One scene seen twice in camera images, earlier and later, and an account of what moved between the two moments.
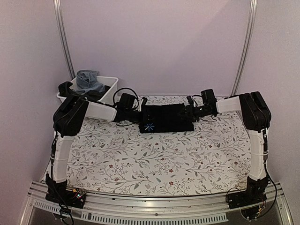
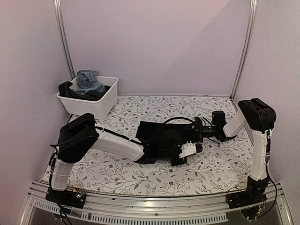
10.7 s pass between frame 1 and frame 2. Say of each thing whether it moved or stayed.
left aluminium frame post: stayed
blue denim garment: stayed
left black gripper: moved
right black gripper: moved
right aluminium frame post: stayed
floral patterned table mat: stayed
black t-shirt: moved
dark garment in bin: stayed
